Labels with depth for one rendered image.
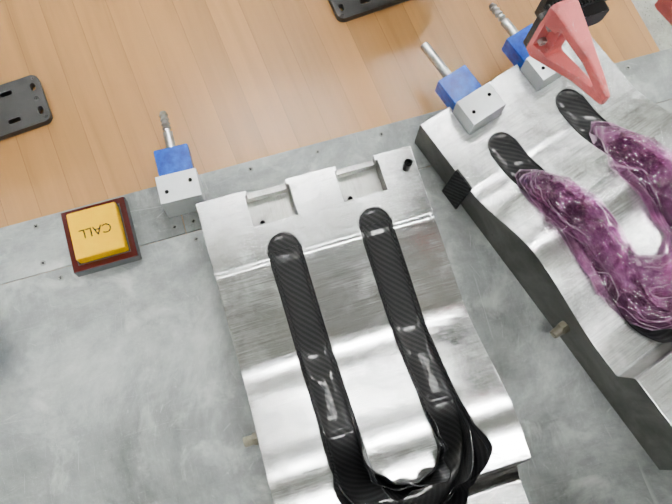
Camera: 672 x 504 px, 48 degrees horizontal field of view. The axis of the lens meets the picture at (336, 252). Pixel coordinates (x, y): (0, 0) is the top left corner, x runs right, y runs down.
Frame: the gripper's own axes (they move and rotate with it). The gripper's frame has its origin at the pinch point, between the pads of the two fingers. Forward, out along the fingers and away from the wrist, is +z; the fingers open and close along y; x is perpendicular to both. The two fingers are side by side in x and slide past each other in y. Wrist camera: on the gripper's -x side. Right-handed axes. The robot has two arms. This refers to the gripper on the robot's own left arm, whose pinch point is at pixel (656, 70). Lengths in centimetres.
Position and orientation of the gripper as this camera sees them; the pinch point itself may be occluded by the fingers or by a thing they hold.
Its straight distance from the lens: 63.8
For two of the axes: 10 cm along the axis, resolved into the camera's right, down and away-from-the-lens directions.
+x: -0.4, 2.4, 9.7
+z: 3.8, 9.0, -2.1
